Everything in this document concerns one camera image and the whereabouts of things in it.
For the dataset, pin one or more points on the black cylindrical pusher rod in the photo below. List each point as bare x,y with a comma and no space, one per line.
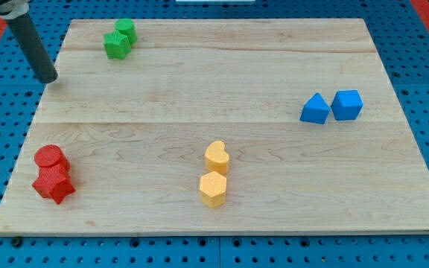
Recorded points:
25,33

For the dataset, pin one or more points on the green star block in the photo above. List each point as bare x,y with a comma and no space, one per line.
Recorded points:
116,45

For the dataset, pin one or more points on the red star block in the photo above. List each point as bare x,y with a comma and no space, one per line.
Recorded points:
53,183

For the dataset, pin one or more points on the green cylinder block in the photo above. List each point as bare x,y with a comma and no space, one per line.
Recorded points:
127,27

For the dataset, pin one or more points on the red cylinder block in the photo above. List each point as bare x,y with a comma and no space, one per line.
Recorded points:
51,155

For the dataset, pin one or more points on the wooden board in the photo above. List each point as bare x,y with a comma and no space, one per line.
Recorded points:
135,132

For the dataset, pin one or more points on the yellow heart block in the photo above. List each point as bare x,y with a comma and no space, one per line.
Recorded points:
216,158

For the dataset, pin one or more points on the yellow hexagon block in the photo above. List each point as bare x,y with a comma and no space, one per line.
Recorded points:
213,189

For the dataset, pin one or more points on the blue triangle block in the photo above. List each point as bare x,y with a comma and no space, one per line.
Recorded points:
315,110

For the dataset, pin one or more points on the blue cube block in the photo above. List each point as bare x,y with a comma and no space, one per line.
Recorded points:
346,105

